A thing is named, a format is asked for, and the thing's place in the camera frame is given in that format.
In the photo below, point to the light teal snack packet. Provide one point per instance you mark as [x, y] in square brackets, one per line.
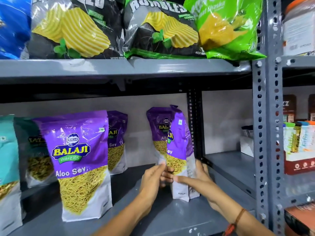
[8, 169]

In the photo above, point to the orange thread wristband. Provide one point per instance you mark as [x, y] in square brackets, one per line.
[233, 224]

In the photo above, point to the person's right hand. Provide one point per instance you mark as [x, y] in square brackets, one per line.
[204, 186]

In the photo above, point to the small white box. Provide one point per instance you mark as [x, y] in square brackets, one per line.
[246, 144]

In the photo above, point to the person's right forearm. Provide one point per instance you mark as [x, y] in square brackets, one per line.
[243, 223]

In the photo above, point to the red display box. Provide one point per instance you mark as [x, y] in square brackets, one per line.
[299, 164]

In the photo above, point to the row of colourful capped bottles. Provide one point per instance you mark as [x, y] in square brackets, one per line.
[299, 137]

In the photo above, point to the white jar with orange lid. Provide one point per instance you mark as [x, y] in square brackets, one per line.
[299, 29]

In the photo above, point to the purple snack packet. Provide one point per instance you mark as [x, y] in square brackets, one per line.
[117, 144]
[179, 144]
[157, 130]
[78, 164]

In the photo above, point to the brown carton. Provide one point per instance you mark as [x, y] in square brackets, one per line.
[289, 108]

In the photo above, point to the green chips bag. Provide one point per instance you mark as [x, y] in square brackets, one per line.
[221, 29]

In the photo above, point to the blue chips bag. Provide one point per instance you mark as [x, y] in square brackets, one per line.
[13, 26]

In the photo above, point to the person's left hand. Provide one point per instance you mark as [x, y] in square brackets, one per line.
[150, 181]

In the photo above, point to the orange and black box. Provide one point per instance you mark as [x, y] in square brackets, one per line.
[300, 219]

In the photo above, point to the black wavy chips bag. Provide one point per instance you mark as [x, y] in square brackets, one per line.
[73, 29]
[160, 31]

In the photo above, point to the grey slotted shelf rack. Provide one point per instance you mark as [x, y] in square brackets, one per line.
[274, 120]

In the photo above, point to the dark teal snack packet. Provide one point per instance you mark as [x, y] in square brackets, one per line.
[34, 154]

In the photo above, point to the person's left thumb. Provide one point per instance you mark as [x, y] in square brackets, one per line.
[159, 167]

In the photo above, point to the person's left forearm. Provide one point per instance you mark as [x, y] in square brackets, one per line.
[123, 218]

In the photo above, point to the person's right thumb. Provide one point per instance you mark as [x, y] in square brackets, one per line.
[184, 179]

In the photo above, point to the grey metal shelf rack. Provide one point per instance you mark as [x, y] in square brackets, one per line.
[123, 68]

